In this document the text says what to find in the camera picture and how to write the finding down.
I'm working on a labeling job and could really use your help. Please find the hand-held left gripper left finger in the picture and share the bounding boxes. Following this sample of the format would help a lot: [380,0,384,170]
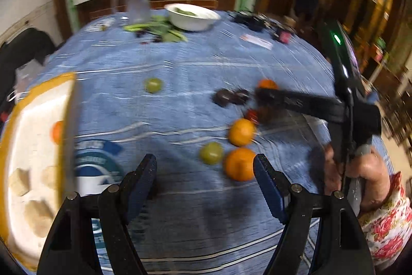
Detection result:
[37,153,158,275]

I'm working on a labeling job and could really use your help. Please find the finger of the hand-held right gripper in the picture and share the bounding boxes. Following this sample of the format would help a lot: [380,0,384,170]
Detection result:
[255,86,342,122]

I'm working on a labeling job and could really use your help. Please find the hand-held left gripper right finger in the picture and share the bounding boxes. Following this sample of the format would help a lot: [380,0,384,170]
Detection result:
[253,153,375,275]

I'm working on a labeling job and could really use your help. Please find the orange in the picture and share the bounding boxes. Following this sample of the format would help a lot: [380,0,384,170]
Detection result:
[257,78,278,90]
[51,121,66,144]
[228,119,256,147]
[224,148,257,182]

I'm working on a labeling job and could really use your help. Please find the dark purple passion fruit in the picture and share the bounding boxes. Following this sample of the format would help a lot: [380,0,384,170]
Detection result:
[233,89,251,105]
[214,89,235,107]

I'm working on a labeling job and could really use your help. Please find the green round fruit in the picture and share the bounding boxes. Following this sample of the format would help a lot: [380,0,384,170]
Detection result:
[145,78,163,94]
[200,142,224,165]

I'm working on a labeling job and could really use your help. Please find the white foam box yellow tape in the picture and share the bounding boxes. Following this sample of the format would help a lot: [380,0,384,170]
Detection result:
[0,72,78,272]

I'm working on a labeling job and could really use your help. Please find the person's right forearm floral sleeve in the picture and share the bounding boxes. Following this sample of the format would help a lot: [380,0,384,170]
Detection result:
[359,171,412,272]

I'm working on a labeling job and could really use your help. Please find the person's right hand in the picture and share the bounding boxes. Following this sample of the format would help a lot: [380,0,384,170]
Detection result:
[323,143,391,214]

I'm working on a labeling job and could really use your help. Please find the white red card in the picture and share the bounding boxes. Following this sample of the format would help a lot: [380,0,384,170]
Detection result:
[240,33,274,50]

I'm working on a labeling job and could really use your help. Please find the pale round cake piece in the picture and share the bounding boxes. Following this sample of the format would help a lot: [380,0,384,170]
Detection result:
[42,165,63,190]

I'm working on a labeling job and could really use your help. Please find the black gadgets pile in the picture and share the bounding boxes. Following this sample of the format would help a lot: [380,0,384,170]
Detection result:
[228,11,271,32]

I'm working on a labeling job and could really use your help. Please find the dark hanging jacket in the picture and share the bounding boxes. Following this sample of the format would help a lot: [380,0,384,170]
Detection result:
[294,0,320,22]

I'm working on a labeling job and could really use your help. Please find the brown speckled cake cube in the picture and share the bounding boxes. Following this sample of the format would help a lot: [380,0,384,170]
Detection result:
[24,199,55,238]

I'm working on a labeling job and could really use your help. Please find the blue plaid tablecloth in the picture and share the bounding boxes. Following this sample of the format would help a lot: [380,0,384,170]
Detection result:
[0,11,396,275]

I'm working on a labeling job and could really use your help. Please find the pale square cake cube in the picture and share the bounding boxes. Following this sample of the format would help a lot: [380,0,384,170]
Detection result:
[8,168,31,197]

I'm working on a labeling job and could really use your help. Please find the white bowl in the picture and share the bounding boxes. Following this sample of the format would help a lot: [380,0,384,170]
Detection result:
[164,3,221,32]

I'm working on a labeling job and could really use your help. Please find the green leafy vegetables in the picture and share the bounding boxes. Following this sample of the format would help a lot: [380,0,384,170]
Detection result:
[122,16,189,44]

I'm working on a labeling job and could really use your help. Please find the black leather sofa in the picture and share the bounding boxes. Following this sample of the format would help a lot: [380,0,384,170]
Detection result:
[0,28,63,121]

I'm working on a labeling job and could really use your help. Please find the clear glass pitcher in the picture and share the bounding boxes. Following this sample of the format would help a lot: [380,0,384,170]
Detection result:
[111,0,152,25]

